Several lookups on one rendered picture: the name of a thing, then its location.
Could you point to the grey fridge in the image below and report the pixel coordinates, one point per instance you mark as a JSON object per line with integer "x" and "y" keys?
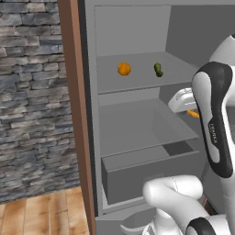
{"x": 131, "y": 30}

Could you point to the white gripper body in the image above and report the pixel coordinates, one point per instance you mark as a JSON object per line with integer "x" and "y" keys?
{"x": 181, "y": 101}

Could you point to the grey fridge shelf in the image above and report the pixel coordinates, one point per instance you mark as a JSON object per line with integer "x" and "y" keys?
{"x": 137, "y": 128}
{"x": 137, "y": 78}

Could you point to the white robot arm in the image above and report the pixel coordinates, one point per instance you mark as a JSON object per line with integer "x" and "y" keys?
{"x": 211, "y": 101}

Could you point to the brown wooden cabinet panel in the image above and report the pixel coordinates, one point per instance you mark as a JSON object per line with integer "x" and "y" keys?
{"x": 75, "y": 107}

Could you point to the orange shrimp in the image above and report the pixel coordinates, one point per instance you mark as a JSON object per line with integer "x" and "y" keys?
{"x": 192, "y": 114}

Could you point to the grey fridge drawer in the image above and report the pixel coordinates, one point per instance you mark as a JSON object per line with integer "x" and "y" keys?
{"x": 128, "y": 180}

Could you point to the orange fruit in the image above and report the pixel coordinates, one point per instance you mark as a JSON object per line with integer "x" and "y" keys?
{"x": 124, "y": 69}

